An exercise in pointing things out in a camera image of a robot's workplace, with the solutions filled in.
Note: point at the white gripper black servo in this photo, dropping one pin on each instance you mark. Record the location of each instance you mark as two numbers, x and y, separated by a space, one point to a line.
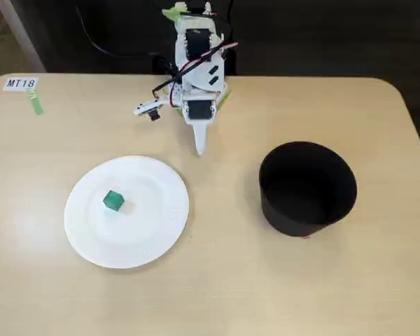
198 110

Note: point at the small green cube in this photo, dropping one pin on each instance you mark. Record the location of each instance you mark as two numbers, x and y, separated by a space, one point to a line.
113 201

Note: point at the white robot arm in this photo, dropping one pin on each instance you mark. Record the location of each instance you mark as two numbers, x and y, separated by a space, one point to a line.
196 24

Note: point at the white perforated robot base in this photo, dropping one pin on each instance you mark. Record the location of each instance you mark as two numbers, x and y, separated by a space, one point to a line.
175 94

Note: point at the black round pot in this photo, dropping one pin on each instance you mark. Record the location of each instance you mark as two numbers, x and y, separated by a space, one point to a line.
308 189

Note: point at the green tape strip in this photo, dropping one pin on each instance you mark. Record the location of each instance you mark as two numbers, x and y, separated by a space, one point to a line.
224 98
35 103
179 111

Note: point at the black plug connector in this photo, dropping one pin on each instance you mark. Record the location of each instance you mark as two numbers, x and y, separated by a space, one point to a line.
161 64

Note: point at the white paper plate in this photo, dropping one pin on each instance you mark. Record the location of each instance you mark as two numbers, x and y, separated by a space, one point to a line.
126 238

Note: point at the white MT18 paper label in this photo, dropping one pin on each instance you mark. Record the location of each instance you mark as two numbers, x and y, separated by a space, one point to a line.
20 83

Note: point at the small white wrist camera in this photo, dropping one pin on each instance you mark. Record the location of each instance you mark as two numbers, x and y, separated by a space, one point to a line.
146 108

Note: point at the white metal post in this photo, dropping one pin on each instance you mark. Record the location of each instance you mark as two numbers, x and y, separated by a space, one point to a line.
22 35

